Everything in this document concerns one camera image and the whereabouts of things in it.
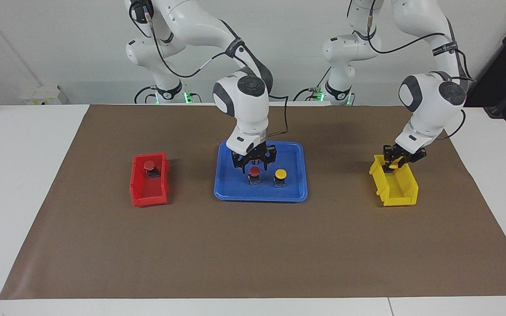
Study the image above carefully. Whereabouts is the yellow plastic bin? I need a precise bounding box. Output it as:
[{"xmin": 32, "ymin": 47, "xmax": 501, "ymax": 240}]
[{"xmin": 369, "ymin": 154, "xmax": 419, "ymax": 207}]

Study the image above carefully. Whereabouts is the blue plastic tray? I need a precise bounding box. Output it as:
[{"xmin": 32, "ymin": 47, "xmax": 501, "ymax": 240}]
[{"xmin": 214, "ymin": 140, "xmax": 309, "ymax": 203}]

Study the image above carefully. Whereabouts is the brown table mat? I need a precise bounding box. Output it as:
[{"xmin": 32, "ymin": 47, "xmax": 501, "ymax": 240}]
[{"xmin": 0, "ymin": 104, "xmax": 506, "ymax": 300}]

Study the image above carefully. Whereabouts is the red plastic bin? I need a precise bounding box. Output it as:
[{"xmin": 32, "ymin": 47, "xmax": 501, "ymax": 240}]
[{"xmin": 130, "ymin": 152, "xmax": 170, "ymax": 208}]

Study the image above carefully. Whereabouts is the white box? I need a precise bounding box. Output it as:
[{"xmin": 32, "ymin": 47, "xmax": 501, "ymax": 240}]
[{"xmin": 19, "ymin": 85, "xmax": 70, "ymax": 106}]

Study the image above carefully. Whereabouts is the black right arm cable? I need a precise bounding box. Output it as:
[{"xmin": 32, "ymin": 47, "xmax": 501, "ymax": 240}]
[{"xmin": 129, "ymin": 0, "xmax": 289, "ymax": 136}]

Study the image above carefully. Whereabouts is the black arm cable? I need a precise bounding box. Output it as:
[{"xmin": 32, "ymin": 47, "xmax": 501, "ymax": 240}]
[
  {"xmin": 347, "ymin": 0, "xmax": 477, "ymax": 141},
  {"xmin": 129, "ymin": 0, "xmax": 289, "ymax": 136}
]

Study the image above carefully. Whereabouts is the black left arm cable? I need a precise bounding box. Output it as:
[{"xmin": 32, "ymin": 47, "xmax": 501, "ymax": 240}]
[{"xmin": 347, "ymin": 0, "xmax": 477, "ymax": 141}]

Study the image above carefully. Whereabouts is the black base cable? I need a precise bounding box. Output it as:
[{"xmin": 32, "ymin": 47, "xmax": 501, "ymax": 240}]
[
  {"xmin": 293, "ymin": 66, "xmax": 333, "ymax": 102},
  {"xmin": 134, "ymin": 86, "xmax": 156, "ymax": 104}
]

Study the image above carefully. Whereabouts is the gray velcro cable strap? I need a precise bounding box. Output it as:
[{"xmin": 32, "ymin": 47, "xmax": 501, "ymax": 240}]
[
  {"xmin": 432, "ymin": 41, "xmax": 458, "ymax": 56},
  {"xmin": 226, "ymin": 39, "xmax": 246, "ymax": 57}
]

